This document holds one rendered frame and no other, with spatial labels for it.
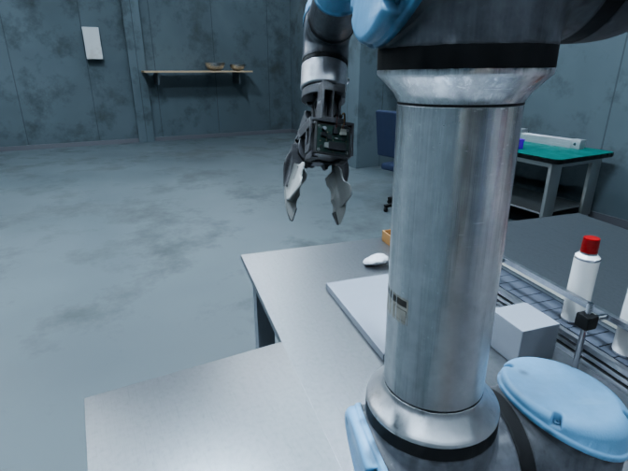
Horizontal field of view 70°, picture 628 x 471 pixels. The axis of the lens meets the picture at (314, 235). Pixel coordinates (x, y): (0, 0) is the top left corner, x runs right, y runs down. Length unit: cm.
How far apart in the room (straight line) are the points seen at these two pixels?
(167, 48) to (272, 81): 230
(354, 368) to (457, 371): 64
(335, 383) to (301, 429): 14
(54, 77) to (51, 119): 76
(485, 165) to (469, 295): 9
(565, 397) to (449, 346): 17
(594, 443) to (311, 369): 63
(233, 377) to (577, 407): 68
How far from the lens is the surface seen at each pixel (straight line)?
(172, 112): 1000
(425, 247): 32
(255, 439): 85
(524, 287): 133
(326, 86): 71
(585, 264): 114
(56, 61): 980
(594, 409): 50
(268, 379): 97
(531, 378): 50
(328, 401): 91
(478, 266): 33
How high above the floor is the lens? 143
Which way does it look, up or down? 21 degrees down
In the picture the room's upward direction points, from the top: straight up
